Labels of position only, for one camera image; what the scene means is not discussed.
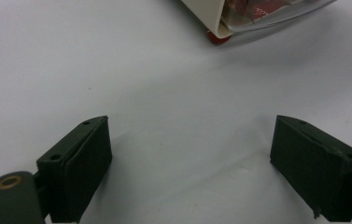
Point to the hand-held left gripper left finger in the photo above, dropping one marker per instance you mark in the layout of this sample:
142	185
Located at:
77	168

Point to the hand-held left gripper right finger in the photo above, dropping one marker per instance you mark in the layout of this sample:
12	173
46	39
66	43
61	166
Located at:
316	168

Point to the beige tipped-over container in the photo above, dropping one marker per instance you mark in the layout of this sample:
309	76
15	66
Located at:
208	12

